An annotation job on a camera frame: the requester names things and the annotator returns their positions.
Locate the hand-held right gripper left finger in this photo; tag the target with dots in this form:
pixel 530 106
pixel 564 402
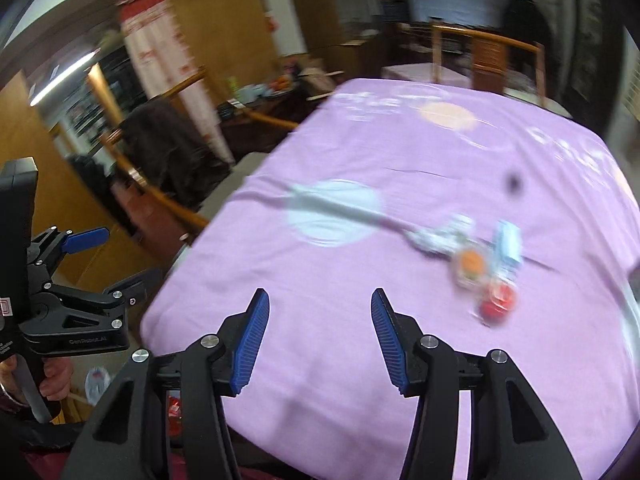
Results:
pixel 250 345

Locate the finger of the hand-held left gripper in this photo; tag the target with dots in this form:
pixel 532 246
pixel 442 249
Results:
pixel 87 239
pixel 120 294

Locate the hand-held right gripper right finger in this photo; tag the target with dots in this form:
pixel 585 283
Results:
pixel 392 345

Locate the clear cup with red scraps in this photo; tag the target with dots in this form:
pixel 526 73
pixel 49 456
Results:
pixel 495 305

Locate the clear cup with orange peel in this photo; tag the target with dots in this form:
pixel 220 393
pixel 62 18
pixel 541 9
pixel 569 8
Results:
pixel 470 262

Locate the white wrapper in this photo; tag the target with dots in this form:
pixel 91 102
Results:
pixel 440 235

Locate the blue white carton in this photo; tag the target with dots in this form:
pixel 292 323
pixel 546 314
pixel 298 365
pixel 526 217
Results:
pixel 507 245

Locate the person's left forearm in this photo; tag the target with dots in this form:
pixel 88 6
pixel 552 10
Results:
pixel 7 380

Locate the person's left hand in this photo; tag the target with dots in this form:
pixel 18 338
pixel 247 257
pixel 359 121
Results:
pixel 57 380

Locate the wooden armchair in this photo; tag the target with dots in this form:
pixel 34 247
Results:
pixel 175 210

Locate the red patterned cloth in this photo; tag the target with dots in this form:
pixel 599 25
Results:
pixel 175 415

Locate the purple tablecloth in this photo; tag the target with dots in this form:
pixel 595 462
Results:
pixel 320 260

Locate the dark brown garment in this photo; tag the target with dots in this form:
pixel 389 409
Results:
pixel 170 150

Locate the fluorescent tube light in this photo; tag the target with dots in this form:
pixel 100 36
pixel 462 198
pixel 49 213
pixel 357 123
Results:
pixel 60 82

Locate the beige seat cushion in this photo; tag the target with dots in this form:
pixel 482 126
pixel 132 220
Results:
pixel 245 170

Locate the dark wooden side table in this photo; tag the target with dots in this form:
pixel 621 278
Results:
pixel 260 110

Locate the wooden dining chair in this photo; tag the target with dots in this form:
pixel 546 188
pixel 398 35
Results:
pixel 487 55

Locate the dark cloth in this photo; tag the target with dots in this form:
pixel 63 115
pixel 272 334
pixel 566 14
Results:
pixel 525 25

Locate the red white wall banner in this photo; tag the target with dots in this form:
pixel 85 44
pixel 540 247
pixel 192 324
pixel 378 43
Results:
pixel 155 45

